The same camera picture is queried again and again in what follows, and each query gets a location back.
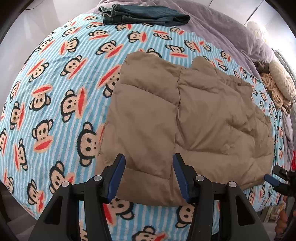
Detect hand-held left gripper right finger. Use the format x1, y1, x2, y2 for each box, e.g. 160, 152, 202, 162
172, 153, 270, 241

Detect purple fleece blanket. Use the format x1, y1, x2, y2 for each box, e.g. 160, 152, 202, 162
89, 0, 296, 163

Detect tan puffer jacket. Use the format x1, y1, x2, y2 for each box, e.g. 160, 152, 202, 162
96, 51, 274, 207

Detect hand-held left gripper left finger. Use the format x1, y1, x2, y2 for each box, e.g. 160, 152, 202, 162
29, 153, 126, 241

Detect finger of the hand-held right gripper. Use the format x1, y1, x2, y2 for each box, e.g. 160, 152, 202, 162
264, 174, 296, 197
272, 165, 296, 180

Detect cream plush cushion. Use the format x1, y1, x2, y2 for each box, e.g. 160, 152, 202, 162
268, 60, 295, 100

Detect dark teal folded jeans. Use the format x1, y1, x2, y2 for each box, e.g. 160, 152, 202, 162
98, 4, 190, 26

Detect beige knitted cloth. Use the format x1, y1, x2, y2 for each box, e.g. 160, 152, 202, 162
261, 73, 292, 114

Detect grey ribbed pillow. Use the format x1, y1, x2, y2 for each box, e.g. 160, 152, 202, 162
274, 49, 296, 78

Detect dark brown plush piece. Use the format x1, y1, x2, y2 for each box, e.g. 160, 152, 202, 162
253, 61, 269, 73

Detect monkey print striped blanket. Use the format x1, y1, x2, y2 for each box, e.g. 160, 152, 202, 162
0, 13, 289, 241

